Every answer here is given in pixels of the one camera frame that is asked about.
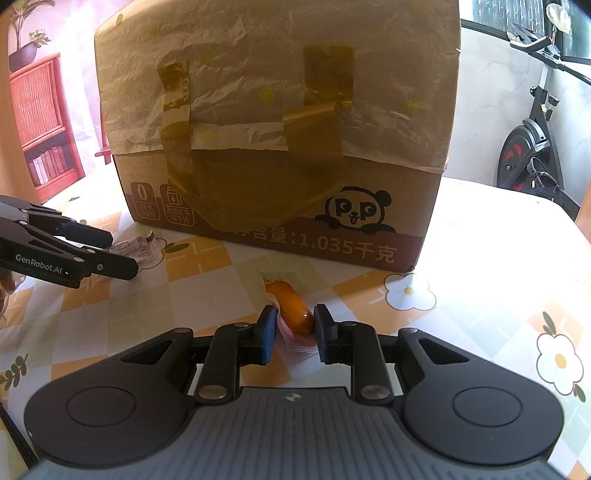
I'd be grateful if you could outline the clear plastic box liner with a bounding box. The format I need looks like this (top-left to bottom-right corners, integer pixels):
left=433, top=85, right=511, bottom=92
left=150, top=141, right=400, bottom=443
left=93, top=0, right=462, bottom=175

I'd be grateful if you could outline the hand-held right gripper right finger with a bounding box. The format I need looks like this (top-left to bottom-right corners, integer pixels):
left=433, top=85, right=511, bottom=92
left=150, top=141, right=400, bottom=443
left=314, top=303, right=476, bottom=406

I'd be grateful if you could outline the printed room backdrop cloth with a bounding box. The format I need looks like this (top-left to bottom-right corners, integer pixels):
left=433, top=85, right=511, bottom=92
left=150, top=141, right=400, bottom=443
left=0, top=0, right=116, bottom=206

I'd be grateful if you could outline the small white snack packet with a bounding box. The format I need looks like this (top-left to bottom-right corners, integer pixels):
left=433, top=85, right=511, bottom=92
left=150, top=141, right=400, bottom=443
left=107, top=232, right=160, bottom=267

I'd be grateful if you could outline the black framed window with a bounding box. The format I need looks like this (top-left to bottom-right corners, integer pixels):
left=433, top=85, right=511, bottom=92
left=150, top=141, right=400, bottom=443
left=461, top=0, right=591, bottom=86

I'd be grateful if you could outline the white globe lamp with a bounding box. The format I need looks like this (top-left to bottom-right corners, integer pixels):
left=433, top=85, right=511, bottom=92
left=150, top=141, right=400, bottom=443
left=545, top=2, right=573, bottom=34

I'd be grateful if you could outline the checkered floral tablecloth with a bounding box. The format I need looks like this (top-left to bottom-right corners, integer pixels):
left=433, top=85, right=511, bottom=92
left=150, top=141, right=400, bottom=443
left=0, top=175, right=591, bottom=462

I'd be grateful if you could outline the orange sausage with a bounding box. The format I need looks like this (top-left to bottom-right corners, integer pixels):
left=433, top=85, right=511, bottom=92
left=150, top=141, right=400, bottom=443
left=260, top=272, right=320, bottom=354

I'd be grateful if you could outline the black exercise bike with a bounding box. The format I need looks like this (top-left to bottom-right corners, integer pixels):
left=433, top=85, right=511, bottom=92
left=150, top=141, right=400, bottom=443
left=496, top=22, right=591, bottom=222

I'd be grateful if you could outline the brown cardboard box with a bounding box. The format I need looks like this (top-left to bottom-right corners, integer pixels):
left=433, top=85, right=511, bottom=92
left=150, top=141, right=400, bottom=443
left=93, top=0, right=462, bottom=274

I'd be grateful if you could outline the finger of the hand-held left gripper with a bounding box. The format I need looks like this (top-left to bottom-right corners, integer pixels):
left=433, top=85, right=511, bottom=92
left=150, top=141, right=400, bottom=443
left=27, top=207, right=114, bottom=250
left=69, top=247, right=140, bottom=281

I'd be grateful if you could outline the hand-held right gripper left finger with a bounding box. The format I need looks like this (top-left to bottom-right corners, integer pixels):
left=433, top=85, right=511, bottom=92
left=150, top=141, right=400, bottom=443
left=115, top=305, right=278, bottom=406

